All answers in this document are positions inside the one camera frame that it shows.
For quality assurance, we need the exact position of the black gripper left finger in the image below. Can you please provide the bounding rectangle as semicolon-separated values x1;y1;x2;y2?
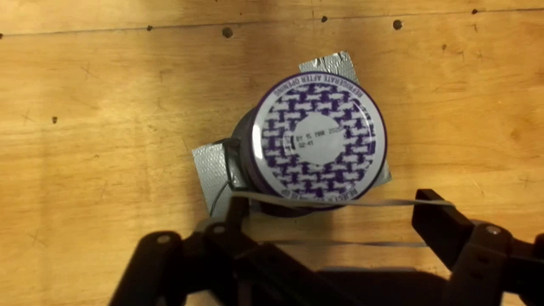
109;194;371;306

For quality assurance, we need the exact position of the dark jar with purple patterned lid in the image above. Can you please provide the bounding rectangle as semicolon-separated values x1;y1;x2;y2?
228;70;391;218

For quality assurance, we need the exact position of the pale rubber band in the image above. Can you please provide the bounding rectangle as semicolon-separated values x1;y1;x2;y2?
207;187;456;250

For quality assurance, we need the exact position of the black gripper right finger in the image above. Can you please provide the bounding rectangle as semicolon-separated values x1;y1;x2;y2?
410;187;544;306

